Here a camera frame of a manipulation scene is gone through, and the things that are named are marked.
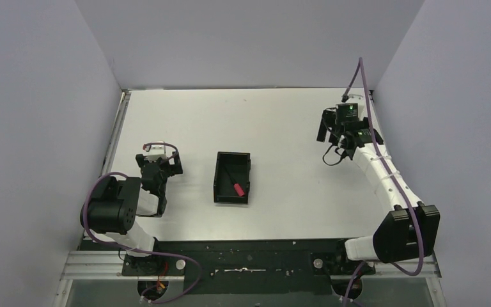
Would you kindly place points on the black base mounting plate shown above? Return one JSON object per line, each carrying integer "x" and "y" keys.
{"x": 317, "y": 266}

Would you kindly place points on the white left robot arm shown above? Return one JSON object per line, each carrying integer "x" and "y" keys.
{"x": 281, "y": 207}

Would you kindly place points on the aluminium left side rail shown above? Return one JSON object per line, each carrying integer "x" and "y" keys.
{"x": 116, "y": 131}

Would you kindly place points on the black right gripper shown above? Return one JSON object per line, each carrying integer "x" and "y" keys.
{"x": 328, "y": 119}

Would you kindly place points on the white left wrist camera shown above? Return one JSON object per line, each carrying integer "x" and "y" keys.
{"x": 154, "y": 152}

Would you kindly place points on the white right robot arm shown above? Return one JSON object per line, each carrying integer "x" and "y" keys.
{"x": 409, "y": 228}

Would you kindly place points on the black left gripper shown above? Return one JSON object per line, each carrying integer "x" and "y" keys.
{"x": 160, "y": 167}

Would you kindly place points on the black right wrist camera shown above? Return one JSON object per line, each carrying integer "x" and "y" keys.
{"x": 347, "y": 112}

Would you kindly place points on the aluminium front frame rail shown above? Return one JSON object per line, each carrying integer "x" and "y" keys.
{"x": 97, "y": 278}

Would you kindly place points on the black plastic bin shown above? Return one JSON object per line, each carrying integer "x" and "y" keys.
{"x": 239, "y": 165}

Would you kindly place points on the red-handled black screwdriver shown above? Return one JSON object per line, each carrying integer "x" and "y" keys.
{"x": 236, "y": 186}

